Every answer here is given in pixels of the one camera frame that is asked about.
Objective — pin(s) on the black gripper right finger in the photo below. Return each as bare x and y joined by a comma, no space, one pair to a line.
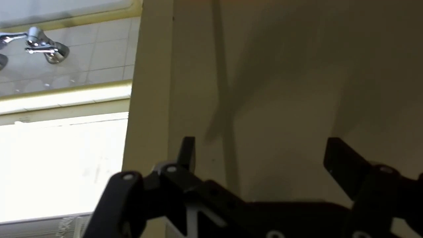
380,192

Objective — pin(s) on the chrome sink faucet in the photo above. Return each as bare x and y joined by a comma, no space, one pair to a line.
37,42

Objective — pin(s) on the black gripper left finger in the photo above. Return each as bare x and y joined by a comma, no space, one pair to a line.
195,208

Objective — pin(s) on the cream cabinet door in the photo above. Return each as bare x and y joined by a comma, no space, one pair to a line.
261,85

